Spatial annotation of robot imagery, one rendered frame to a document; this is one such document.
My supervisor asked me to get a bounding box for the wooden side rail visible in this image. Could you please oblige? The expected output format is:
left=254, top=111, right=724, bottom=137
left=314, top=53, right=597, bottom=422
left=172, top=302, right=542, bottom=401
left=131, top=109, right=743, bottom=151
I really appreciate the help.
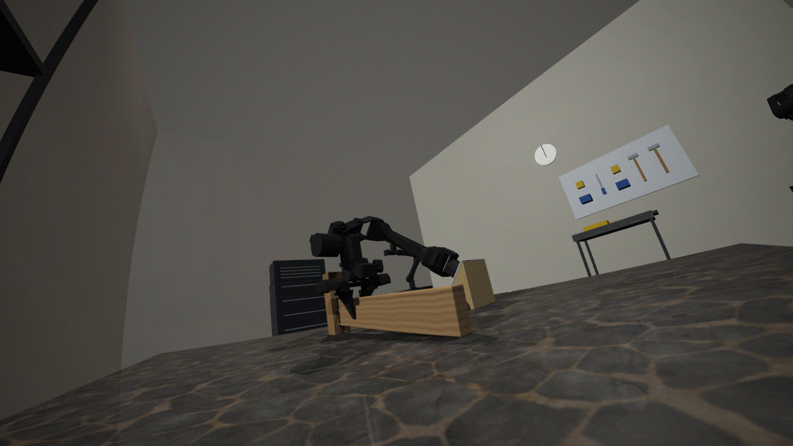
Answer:
left=338, top=284, right=472, bottom=338

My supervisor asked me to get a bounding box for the wooden post with slot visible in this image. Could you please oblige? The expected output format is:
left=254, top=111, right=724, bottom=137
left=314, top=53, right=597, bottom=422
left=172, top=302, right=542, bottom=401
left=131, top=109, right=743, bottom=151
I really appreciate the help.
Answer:
left=323, top=271, right=351, bottom=335

